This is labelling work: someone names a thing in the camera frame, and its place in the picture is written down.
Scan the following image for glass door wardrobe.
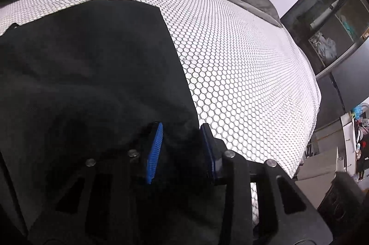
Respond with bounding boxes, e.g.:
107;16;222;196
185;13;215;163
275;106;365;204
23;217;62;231
280;0;369;77

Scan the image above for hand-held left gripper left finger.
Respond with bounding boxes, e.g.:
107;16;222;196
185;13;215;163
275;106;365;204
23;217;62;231
27;121;165;245

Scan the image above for black monitor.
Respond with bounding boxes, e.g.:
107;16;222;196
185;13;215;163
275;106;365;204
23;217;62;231
330;39;369;113

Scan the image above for dark woven basket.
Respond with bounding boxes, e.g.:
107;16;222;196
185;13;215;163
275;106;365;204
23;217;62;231
315;171;369;237

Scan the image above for honeycomb patterned mattress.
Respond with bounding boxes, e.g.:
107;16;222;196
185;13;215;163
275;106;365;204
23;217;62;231
0;0;322;222

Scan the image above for black pants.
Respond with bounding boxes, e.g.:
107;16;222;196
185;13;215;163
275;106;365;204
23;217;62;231
0;0;228;245

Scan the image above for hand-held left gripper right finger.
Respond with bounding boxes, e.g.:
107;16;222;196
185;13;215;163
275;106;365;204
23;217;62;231
200;122;334;245

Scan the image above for cluttered white desk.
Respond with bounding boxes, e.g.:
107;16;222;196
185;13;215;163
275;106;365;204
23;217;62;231
340;102;369;176

